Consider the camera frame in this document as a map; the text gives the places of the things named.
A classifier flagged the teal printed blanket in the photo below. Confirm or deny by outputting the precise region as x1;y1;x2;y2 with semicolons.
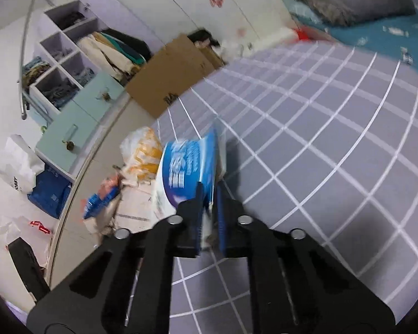
289;0;418;77

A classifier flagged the white paper bag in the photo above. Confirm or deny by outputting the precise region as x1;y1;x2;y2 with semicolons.
0;134;46;194

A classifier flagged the blue and white plastic packet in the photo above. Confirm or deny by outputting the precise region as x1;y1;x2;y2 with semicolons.
150;127;229;251

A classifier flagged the white bag with red print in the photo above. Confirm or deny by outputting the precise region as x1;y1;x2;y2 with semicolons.
0;214;54;248

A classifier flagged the white lace cloth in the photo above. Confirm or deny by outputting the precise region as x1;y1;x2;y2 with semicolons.
221;27;297;58

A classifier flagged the brown cardboard box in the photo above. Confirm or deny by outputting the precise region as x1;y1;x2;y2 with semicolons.
125;33;226;119

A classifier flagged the red plastic object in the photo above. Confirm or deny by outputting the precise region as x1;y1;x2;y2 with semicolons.
295;28;335;43

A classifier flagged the pile of hanging clothes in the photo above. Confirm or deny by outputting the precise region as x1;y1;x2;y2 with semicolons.
77;28;152;86

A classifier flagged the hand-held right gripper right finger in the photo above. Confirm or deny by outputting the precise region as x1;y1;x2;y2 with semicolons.
213;180;395;334

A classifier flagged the white printed sack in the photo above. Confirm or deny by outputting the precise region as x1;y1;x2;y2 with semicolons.
91;181;161;239

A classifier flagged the white cubby shelf cabinet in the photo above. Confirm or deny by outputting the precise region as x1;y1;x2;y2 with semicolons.
27;0;103;114

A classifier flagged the grey checked bed sheet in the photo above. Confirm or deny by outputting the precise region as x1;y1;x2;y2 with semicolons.
157;40;418;334

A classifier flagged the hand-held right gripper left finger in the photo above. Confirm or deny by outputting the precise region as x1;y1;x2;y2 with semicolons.
26;181;205;334

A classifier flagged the black box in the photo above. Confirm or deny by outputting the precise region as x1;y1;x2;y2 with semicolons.
7;237;51;303

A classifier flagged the white wardrobe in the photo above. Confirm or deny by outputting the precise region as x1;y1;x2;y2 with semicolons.
103;0;295;64

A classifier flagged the yellow and white plastic bag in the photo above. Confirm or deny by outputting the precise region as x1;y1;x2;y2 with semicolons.
120;127;165;186

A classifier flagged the blue bag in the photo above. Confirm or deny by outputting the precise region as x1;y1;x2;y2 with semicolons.
28;170;72;220

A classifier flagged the blue and orange snack wrapper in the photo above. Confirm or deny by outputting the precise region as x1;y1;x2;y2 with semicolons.
82;176;121;220

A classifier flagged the black cloth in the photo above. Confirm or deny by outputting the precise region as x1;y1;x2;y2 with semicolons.
187;29;221;48

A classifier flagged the teal drawer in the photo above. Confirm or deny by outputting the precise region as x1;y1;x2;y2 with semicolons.
71;72;127;123
35;105;102;174

